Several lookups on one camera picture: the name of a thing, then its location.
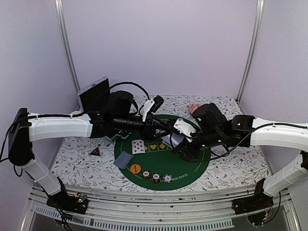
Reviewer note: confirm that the aluminium front rail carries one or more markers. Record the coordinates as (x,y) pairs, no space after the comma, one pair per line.
(178,211)

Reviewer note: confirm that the round green poker mat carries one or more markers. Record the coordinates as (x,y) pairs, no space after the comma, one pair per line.
(159,158)

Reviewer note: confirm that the cream ceramic mug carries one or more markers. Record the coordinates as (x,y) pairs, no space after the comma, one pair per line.
(75,112)

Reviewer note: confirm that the black triangular all-in marker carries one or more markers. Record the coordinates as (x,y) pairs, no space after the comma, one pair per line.
(95,152)

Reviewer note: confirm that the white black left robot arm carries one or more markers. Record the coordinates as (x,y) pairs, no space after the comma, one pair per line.
(109,120)

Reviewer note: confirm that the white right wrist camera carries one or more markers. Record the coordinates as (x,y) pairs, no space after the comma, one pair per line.
(185,129)

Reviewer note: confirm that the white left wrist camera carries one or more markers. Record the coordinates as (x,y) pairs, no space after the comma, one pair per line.
(150,106)

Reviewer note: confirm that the right aluminium frame post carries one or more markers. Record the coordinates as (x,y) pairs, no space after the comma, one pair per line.
(252,48)

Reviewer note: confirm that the left aluminium frame post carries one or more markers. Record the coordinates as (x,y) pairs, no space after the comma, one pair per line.
(64,35)

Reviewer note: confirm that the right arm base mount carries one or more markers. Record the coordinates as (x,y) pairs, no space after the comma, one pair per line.
(251,204)

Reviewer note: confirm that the grey playing card deck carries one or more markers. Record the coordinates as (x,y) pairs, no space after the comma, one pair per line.
(174,140)

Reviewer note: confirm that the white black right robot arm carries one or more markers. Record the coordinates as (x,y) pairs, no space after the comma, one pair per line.
(245,131)

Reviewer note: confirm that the aluminium frame post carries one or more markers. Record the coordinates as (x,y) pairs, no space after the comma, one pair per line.
(64,35)
(252,48)

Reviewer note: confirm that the red black 100 chip stack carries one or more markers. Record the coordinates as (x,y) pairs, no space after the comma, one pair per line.
(146,174)

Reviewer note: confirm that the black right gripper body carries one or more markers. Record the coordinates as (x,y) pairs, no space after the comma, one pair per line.
(194,153)

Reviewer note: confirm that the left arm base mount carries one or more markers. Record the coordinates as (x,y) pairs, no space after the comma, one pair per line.
(65,202)

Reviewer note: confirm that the blue peach 10 chip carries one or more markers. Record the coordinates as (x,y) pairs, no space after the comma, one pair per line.
(167,178)

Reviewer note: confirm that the red patterned small bowl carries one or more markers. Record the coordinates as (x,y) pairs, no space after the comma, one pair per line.
(193,107)

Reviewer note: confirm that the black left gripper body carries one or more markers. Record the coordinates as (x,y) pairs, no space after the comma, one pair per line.
(146,133)

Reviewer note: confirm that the aluminium poker chip case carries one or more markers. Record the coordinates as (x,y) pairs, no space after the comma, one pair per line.
(97,100)

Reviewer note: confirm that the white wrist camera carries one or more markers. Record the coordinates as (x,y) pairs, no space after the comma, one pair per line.
(185,129)
(150,106)

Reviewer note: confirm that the orange big blind button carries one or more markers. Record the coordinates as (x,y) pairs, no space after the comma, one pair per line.
(135,169)

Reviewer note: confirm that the nine of diamonds card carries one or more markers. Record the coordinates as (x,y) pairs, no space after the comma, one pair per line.
(138,147)

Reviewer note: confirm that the blue checkered playing card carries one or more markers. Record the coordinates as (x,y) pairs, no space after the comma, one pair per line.
(123,160)

